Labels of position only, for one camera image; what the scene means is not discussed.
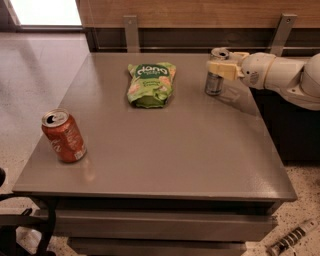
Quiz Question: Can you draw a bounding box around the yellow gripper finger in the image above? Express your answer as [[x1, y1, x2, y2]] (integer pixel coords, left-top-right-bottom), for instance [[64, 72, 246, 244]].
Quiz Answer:
[[229, 52, 249, 62], [206, 61, 244, 81]]

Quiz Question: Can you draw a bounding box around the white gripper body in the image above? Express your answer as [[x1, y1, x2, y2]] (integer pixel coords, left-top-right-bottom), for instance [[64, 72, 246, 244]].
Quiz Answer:
[[240, 53, 276, 89]]

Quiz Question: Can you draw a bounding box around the silver blue redbull can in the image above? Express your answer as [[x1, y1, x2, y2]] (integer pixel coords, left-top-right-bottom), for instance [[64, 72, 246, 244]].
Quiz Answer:
[[205, 47, 229, 96]]

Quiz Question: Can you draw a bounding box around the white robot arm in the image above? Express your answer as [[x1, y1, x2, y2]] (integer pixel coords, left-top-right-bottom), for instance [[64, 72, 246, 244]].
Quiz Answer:
[[206, 48, 320, 111]]

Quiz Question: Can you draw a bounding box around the red coke can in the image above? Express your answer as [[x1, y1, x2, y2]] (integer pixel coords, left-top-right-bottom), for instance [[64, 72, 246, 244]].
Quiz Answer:
[[42, 108, 86, 163]]

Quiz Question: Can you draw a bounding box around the green chip bag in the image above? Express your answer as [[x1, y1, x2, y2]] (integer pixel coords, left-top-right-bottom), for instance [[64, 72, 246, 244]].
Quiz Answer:
[[127, 62, 176, 109]]

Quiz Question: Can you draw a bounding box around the grey table with drawers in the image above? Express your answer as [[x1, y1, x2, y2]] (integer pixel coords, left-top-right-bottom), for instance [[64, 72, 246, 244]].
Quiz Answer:
[[14, 54, 296, 256]]

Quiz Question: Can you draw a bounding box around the striped tool on floor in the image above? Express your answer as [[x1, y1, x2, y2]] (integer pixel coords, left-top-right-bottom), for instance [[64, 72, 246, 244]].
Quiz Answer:
[[267, 219, 319, 256]]

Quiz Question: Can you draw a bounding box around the black chair base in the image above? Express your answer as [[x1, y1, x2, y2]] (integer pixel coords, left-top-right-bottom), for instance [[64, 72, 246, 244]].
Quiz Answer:
[[0, 167, 58, 256]]

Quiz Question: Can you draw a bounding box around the right metal wall bracket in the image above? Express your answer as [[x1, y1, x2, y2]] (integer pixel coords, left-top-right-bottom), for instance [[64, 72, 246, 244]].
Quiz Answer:
[[269, 13, 297, 56]]

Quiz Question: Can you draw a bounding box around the metal wall bracket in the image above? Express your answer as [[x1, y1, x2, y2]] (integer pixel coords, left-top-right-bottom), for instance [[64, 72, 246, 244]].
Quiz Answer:
[[269, 13, 297, 56], [123, 15, 140, 53]]

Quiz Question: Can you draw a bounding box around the left metal wall bracket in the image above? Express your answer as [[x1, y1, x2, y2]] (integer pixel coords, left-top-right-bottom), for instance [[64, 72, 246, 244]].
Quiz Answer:
[[123, 15, 140, 53]]

